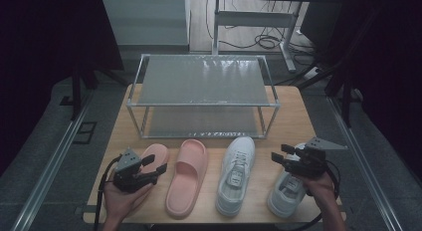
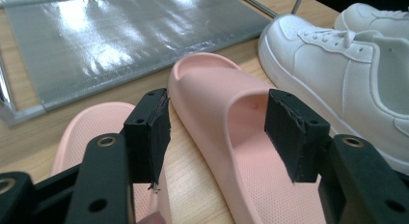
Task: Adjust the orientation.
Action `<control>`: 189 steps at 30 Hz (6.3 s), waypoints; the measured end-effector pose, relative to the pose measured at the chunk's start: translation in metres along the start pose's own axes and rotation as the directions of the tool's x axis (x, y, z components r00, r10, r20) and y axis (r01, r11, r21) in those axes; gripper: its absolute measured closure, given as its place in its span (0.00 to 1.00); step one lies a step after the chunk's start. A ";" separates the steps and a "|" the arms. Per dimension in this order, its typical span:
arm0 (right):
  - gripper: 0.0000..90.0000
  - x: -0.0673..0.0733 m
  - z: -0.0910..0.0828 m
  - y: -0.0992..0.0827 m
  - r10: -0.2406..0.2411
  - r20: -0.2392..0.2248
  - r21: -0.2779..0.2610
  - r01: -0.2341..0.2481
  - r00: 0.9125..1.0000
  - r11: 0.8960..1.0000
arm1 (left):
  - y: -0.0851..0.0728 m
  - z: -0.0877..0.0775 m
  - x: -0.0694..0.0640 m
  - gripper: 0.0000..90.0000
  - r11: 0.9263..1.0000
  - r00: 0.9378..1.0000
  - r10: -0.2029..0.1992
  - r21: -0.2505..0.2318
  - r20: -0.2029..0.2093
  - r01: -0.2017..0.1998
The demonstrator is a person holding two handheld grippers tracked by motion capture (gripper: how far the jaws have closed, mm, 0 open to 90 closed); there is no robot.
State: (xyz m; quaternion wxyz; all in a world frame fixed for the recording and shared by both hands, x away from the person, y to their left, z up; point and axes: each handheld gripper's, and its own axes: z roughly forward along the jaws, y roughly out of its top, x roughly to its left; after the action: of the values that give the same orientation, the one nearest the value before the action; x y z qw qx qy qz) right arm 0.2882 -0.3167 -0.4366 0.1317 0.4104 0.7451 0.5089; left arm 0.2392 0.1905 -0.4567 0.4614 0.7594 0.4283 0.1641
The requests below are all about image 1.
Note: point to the person's left hand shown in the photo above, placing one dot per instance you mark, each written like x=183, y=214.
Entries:
x=119, y=201

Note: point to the white metal desk frame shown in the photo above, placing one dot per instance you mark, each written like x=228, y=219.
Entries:
x=255, y=19

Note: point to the grey cabinet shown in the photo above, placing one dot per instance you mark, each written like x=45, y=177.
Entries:
x=146, y=22

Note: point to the white lace-up sneaker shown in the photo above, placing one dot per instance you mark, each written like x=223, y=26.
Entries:
x=242, y=148
x=282, y=201

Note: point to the black metal stand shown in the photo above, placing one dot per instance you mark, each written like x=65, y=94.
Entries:
x=346, y=101
x=77, y=91

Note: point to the person's right hand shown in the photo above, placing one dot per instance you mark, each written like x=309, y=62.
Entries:
x=320, y=187

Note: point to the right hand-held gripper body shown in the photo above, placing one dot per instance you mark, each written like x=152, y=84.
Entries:
x=312, y=161

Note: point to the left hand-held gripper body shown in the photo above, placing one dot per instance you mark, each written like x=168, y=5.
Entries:
x=127, y=161

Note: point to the white power strip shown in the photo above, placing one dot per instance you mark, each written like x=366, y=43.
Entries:
x=313, y=73

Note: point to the black floor plate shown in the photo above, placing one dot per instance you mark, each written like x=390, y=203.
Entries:
x=85, y=133

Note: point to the aluminium floor rail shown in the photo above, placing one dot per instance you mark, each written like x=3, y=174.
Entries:
x=49, y=168
x=365, y=168

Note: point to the dark curtain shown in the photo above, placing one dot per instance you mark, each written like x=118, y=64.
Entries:
x=40, y=58
x=391, y=58

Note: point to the pink rubber slipper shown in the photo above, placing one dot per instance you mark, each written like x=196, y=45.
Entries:
x=180, y=197
x=159, y=151

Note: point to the metal two-tier shoe rack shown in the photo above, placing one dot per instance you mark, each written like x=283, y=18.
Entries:
x=202, y=78

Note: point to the dark box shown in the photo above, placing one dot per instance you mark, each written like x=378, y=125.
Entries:
x=320, y=25

